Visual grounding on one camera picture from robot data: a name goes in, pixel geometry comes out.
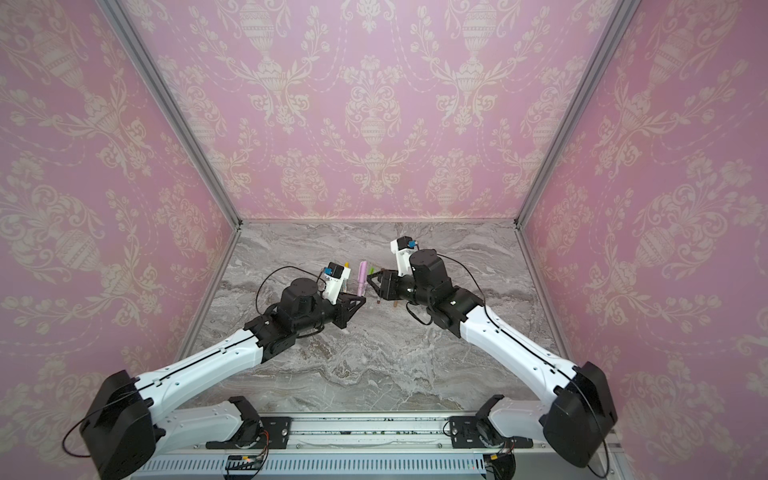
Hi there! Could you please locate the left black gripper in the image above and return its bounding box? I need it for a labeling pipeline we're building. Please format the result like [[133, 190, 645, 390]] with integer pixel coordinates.
[[294, 290, 368, 335]]

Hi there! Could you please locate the pink fountain pen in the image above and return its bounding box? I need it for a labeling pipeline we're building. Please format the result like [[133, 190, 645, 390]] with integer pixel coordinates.
[[357, 260, 368, 297]]

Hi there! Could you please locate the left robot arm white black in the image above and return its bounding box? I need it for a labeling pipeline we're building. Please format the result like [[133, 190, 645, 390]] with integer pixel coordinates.
[[77, 278, 366, 479]]

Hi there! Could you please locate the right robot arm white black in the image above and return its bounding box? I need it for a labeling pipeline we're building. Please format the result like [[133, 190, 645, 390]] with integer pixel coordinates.
[[367, 247, 618, 468]]

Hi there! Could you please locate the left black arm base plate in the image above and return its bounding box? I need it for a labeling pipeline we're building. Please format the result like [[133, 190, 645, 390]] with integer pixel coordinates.
[[205, 416, 293, 450]]

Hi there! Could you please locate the white vented cable duct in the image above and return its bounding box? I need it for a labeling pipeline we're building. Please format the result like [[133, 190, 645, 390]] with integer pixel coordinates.
[[131, 453, 486, 479]]

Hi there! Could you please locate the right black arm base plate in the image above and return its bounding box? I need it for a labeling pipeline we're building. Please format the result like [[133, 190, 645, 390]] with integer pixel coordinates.
[[444, 416, 534, 450]]

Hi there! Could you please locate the aluminium front rail frame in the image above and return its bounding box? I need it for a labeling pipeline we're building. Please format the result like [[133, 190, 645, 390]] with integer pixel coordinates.
[[142, 412, 631, 479]]

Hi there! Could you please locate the right aluminium corner post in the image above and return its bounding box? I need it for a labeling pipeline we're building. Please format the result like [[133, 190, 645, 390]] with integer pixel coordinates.
[[516, 0, 641, 231]]

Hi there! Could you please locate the aluminium corner post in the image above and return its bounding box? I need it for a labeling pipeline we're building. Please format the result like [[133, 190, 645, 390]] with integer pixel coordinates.
[[96, 0, 242, 230], [516, 0, 641, 231]]

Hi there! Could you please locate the left aluminium corner post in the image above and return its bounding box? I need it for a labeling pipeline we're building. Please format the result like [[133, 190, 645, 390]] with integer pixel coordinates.
[[96, 0, 242, 230]]

